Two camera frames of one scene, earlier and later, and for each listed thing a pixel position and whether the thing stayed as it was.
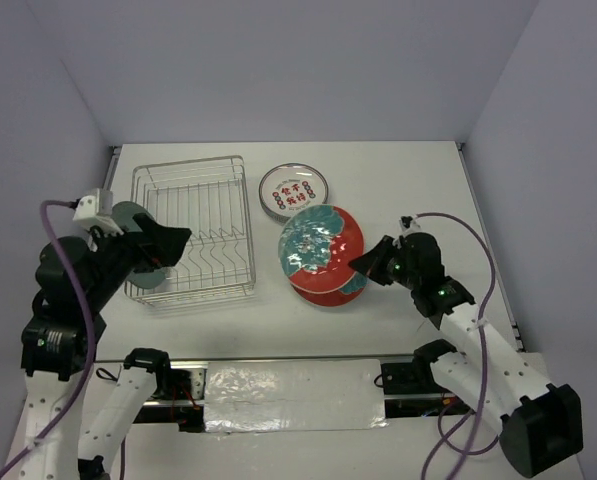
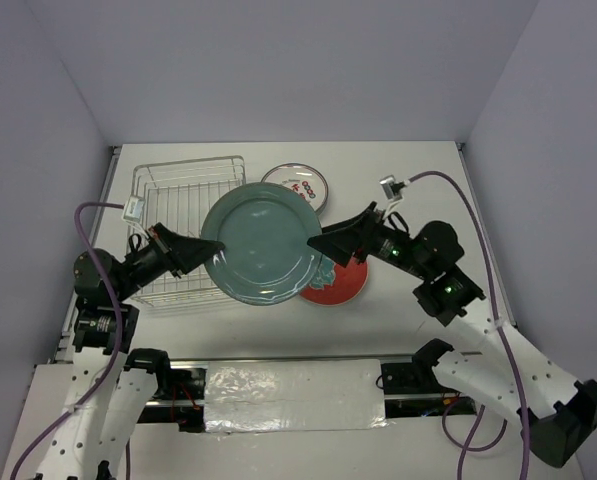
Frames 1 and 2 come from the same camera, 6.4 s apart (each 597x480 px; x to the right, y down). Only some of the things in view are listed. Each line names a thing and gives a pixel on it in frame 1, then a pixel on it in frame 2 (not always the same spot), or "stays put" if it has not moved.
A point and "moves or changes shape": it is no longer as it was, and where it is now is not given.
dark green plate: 123,213 moves or changes shape
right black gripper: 371,263 -> 357,234
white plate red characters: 287,188 stays put
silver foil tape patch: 295,395 stays put
